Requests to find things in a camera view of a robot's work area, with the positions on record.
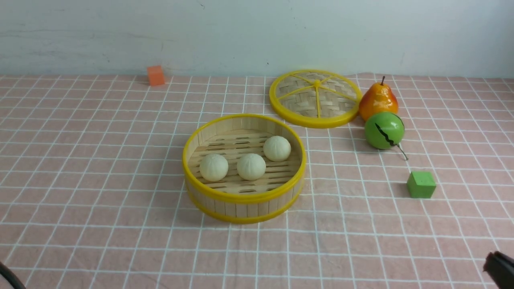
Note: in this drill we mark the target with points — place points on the green cube block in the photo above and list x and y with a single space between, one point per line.
421 185

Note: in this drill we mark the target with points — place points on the orange cube block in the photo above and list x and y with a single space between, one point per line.
155 75

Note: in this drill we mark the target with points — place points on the pink checkered tablecloth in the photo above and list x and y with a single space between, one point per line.
93 194

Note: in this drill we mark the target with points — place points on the green toy watermelon ball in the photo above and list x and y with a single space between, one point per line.
384 131

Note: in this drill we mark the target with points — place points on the orange yellow toy pear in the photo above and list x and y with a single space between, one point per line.
379 98

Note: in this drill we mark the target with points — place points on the bamboo steamer tray yellow rim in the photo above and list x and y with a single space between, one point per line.
234 199

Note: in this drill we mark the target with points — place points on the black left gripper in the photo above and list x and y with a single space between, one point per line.
11 277

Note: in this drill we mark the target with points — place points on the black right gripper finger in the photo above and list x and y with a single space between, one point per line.
500 268

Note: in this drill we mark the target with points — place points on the woven bamboo steamer lid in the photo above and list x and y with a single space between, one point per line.
315 99

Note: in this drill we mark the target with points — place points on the white bun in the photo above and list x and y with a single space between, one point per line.
214 167
277 148
251 166

